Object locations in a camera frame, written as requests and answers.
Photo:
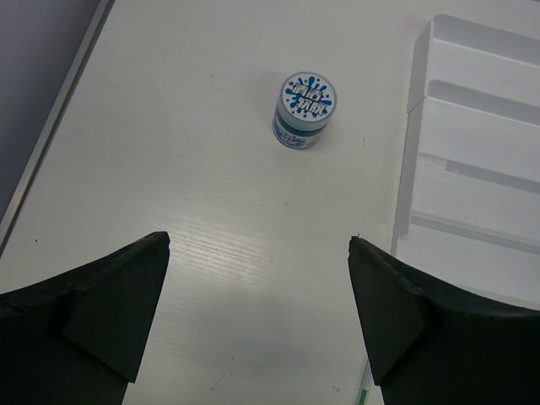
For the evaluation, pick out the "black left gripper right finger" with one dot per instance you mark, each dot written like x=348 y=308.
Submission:
x=430 y=342

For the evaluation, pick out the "green white pen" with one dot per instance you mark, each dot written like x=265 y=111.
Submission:
x=364 y=385

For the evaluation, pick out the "aluminium table edge rail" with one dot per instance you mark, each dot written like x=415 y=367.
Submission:
x=45 y=47

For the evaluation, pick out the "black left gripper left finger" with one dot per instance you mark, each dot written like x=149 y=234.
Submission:
x=79 y=337

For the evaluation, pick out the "white compartment tray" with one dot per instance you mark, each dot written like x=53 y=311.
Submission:
x=468 y=198

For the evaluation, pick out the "blue cleaning putty jar left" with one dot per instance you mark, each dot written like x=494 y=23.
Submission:
x=304 y=108

